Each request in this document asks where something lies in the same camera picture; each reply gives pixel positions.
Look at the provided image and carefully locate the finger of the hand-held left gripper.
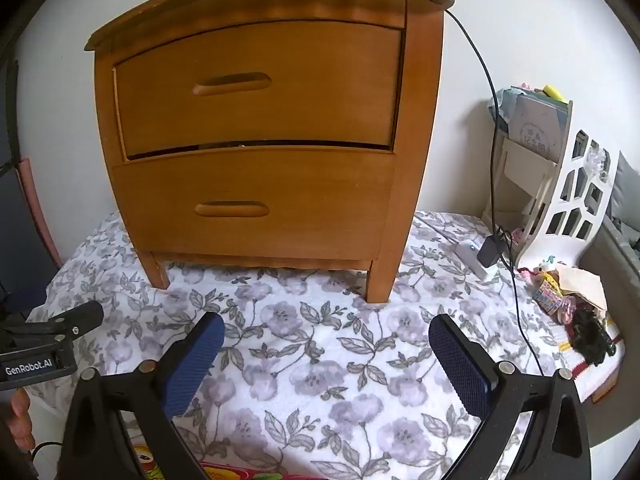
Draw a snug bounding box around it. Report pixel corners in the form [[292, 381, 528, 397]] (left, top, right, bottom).
[[25, 301, 105, 344]]

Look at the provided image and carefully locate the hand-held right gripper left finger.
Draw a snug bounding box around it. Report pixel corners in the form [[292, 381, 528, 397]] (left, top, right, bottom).
[[59, 311, 227, 480]]

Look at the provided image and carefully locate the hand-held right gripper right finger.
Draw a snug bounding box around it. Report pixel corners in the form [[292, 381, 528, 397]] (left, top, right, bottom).
[[428, 313, 592, 480]]

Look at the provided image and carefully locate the person's left hand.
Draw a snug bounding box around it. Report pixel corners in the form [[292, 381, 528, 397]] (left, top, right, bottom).
[[9, 388, 32, 454]]

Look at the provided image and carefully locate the patterned tape roll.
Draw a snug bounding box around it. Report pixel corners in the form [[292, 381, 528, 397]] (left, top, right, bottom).
[[532, 277, 568, 313]]

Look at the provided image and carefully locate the white power strip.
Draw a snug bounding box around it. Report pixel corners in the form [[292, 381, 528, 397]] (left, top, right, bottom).
[[452, 240, 501, 281]]

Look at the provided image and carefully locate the black power adapter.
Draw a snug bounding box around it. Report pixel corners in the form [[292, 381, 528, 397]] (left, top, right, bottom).
[[477, 234, 507, 267]]

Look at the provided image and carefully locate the white striped knit cloth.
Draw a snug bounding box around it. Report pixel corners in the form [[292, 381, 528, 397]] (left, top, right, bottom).
[[555, 320, 626, 403]]

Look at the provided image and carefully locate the red floral quilt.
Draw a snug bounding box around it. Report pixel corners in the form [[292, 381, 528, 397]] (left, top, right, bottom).
[[125, 437, 301, 480]]

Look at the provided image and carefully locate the dark panel with pink edge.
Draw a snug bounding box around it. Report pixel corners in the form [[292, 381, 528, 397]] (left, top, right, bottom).
[[0, 60, 64, 321]]

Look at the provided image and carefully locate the black hair accessory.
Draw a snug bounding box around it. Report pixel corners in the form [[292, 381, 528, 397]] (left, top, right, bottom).
[[570, 305, 615, 367]]

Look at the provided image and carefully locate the grey floral bed sheet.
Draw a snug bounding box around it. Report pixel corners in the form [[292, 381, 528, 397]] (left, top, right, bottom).
[[27, 210, 621, 480]]

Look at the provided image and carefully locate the white cutout desk organizer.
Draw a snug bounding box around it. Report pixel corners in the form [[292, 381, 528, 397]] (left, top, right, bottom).
[[480, 85, 618, 272]]

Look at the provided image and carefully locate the wooden nightstand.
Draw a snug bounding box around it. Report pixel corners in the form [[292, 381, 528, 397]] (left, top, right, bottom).
[[84, 0, 456, 306]]

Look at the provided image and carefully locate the grey cushion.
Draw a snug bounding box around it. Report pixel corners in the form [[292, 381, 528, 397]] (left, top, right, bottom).
[[602, 150, 640, 261]]

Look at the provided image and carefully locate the grey patterned booklet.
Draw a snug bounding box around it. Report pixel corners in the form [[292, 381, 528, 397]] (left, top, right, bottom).
[[507, 92, 571, 158]]

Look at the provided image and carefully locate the shallow wooden drawer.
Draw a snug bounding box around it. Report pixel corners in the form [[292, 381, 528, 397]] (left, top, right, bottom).
[[112, 21, 405, 161]]

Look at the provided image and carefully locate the black power cable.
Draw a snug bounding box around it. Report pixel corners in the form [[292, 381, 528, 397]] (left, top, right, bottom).
[[444, 7, 548, 378]]

